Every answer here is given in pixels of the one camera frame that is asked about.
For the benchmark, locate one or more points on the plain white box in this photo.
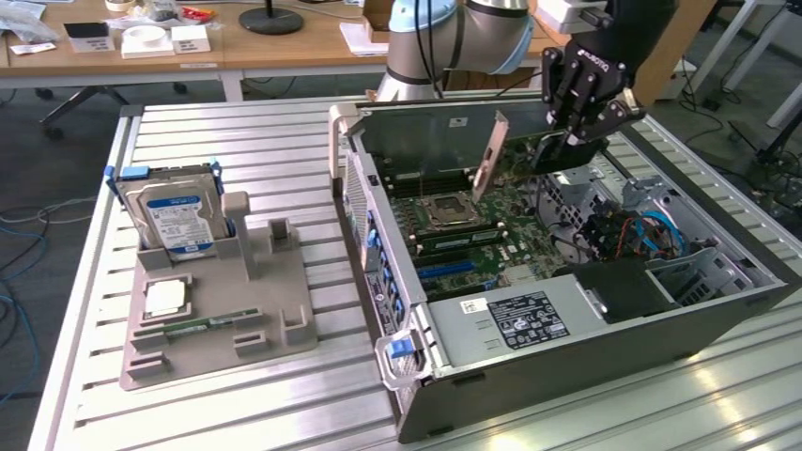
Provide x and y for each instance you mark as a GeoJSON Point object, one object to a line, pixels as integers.
{"type": "Point", "coordinates": [191, 42]}

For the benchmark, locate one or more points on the wooden desk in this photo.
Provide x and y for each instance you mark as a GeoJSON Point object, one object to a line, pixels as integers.
{"type": "Point", "coordinates": [82, 63]}

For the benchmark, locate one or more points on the green RAM stick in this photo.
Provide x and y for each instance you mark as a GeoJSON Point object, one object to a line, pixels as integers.
{"type": "Point", "coordinates": [194, 324]}
{"type": "Point", "coordinates": [463, 242]}

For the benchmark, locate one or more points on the green motherboard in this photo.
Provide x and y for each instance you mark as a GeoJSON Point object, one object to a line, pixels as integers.
{"type": "Point", "coordinates": [501, 221]}

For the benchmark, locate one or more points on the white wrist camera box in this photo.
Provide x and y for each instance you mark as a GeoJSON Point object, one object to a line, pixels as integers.
{"type": "Point", "coordinates": [563, 16]}

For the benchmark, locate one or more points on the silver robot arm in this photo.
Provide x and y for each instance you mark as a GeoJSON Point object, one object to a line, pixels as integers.
{"type": "Point", "coordinates": [438, 42]}

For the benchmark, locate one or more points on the brown cardboard box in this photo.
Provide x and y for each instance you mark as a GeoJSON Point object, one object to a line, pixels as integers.
{"type": "Point", "coordinates": [378, 14]}

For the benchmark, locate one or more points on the blue case latch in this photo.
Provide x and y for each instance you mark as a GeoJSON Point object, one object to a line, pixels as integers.
{"type": "Point", "coordinates": [398, 350]}

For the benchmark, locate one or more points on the wooden cabinet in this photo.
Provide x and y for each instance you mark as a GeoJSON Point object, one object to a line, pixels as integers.
{"type": "Point", "coordinates": [686, 23]}

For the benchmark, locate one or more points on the metal CPU socket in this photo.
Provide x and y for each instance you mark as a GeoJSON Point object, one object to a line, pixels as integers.
{"type": "Point", "coordinates": [447, 213]}

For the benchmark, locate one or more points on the black chair base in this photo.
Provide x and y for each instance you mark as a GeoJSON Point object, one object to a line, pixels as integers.
{"type": "Point", "coordinates": [75, 104]}

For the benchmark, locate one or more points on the white box with black top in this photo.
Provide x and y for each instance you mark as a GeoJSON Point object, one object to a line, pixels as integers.
{"type": "Point", "coordinates": [91, 42]}

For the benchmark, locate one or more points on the blue expansion slot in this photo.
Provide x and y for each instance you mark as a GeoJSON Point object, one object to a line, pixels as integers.
{"type": "Point", "coordinates": [447, 269]}

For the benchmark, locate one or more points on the black round lamp base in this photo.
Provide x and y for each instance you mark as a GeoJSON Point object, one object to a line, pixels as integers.
{"type": "Point", "coordinates": [270, 23]}

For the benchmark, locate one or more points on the beige tape roll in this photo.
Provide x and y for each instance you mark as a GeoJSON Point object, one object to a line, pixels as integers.
{"type": "Point", "coordinates": [118, 5]}

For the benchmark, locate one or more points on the white paper stack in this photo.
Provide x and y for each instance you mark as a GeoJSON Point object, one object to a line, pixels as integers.
{"type": "Point", "coordinates": [361, 40]}

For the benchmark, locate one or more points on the dark grey bundle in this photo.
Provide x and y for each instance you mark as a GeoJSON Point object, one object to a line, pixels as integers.
{"type": "Point", "coordinates": [156, 11]}

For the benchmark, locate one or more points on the metal drive cage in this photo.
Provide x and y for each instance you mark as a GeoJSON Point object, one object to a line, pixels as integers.
{"type": "Point", "coordinates": [577, 197]}

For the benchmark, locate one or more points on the black open PC case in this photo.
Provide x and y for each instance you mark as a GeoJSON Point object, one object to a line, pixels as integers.
{"type": "Point", "coordinates": [563, 385]}

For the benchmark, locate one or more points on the graphics card with metal bracket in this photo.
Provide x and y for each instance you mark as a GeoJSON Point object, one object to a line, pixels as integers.
{"type": "Point", "coordinates": [491, 155]}

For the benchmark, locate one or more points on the metal disk bay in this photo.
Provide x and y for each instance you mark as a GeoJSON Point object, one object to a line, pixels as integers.
{"type": "Point", "coordinates": [721, 277]}

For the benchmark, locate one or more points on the red packet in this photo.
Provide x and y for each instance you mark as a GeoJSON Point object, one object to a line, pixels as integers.
{"type": "Point", "coordinates": [198, 15]}

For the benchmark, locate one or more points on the white table frame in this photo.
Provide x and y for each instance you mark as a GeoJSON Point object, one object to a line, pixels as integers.
{"type": "Point", "coordinates": [756, 42]}

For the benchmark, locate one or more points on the clear plastic bag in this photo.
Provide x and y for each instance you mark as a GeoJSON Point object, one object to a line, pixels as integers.
{"type": "Point", "coordinates": [26, 26]}

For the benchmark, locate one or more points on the silver finned heat sink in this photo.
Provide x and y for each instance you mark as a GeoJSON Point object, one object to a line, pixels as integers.
{"type": "Point", "coordinates": [519, 276]}

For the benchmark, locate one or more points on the hard disk with blue bracket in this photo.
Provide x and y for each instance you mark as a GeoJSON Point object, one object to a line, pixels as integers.
{"type": "Point", "coordinates": [175, 221]}

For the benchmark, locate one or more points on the silver CPU chip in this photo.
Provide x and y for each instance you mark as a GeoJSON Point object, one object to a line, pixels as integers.
{"type": "Point", "coordinates": [166, 300]}

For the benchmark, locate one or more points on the grey parts rack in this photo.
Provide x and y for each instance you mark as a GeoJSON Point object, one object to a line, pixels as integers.
{"type": "Point", "coordinates": [219, 291]}

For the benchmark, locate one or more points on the white label card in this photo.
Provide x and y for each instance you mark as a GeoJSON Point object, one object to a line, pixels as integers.
{"type": "Point", "coordinates": [31, 49]}

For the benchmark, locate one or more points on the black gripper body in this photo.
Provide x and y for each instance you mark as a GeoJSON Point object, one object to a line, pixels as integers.
{"type": "Point", "coordinates": [626, 37]}

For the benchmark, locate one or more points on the grey power supply unit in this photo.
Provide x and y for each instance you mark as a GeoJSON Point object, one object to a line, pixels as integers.
{"type": "Point", "coordinates": [463, 338]}

